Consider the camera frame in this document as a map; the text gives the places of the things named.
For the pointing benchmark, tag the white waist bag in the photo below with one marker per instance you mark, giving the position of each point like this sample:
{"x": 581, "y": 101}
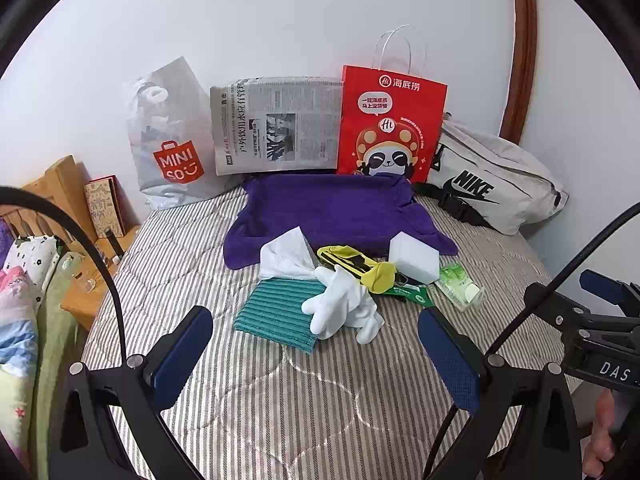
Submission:
{"x": 480, "y": 170}

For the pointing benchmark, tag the light green blanket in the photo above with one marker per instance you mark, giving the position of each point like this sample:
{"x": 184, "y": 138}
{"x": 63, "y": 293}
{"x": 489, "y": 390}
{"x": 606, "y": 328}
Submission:
{"x": 52, "y": 350}

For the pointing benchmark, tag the brown wooden frame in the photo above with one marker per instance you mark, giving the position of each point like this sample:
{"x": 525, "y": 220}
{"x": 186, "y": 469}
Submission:
{"x": 522, "y": 35}

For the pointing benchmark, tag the colourful printed blanket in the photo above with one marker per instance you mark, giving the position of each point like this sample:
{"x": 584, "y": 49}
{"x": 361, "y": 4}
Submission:
{"x": 15, "y": 340}

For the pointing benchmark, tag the striped bed quilt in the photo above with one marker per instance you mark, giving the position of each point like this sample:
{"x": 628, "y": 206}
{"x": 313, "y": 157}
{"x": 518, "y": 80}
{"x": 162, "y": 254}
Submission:
{"x": 280, "y": 410}

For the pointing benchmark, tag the white glove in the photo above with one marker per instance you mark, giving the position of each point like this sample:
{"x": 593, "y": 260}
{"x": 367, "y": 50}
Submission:
{"x": 330, "y": 300}
{"x": 370, "y": 325}

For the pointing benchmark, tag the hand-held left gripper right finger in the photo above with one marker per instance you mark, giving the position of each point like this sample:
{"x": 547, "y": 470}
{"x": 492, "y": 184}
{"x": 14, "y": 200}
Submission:
{"x": 447, "y": 357}

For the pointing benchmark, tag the green sachet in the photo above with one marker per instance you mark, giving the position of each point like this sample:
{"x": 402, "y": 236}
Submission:
{"x": 415, "y": 294}

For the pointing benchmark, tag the folded newspaper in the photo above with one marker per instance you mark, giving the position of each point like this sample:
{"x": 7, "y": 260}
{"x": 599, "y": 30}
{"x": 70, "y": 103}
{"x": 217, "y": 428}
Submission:
{"x": 280, "y": 125}

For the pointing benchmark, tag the green tissue pack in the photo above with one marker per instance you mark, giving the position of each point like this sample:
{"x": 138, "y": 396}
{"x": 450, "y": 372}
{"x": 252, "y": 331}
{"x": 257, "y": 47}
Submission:
{"x": 457, "y": 285}

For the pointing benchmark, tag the white sponge block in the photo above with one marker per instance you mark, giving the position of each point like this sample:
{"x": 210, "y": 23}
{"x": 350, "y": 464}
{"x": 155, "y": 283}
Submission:
{"x": 415, "y": 257}

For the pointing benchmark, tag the black cylindrical bottle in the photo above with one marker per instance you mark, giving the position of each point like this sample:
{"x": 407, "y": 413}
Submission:
{"x": 112, "y": 247}

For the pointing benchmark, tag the white floral pillow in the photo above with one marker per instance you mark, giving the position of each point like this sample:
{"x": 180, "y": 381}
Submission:
{"x": 35, "y": 255}

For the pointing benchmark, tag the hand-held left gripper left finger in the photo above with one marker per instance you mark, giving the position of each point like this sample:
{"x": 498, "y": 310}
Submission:
{"x": 182, "y": 352}

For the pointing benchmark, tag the patterned notebook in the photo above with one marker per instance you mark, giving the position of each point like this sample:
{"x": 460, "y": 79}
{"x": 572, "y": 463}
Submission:
{"x": 102, "y": 205}

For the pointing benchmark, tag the white plastic shopping bag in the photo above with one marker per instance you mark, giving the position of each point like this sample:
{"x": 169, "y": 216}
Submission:
{"x": 165, "y": 125}

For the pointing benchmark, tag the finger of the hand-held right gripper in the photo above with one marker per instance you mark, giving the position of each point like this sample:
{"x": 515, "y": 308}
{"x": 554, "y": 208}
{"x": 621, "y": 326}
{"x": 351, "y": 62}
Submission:
{"x": 560, "y": 307}
{"x": 610, "y": 287}

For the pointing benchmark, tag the red paper bag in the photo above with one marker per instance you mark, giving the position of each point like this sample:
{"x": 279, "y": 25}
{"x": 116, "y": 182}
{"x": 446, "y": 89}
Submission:
{"x": 390, "y": 110}

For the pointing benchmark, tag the clear plastic bottle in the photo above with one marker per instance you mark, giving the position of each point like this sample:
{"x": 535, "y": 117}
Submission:
{"x": 72, "y": 265}

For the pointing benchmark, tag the teal ribbed cloth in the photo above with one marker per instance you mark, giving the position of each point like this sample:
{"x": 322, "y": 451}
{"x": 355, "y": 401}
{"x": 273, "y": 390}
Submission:
{"x": 270, "y": 315}

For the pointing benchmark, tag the person's right hand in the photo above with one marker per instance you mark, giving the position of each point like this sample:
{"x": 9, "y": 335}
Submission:
{"x": 602, "y": 440}

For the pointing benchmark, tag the white tissue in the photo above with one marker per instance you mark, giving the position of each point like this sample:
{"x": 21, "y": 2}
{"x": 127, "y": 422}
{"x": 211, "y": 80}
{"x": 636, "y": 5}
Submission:
{"x": 287, "y": 257}

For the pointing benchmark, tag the purple towel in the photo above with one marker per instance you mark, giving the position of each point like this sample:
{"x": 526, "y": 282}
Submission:
{"x": 330, "y": 210}

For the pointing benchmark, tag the wooden headboard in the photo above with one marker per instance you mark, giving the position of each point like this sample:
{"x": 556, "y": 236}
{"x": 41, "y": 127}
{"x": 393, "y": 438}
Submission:
{"x": 60, "y": 180}

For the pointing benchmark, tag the wooden nightstand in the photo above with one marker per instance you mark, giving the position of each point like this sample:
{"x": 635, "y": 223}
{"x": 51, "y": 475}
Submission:
{"x": 80, "y": 305}

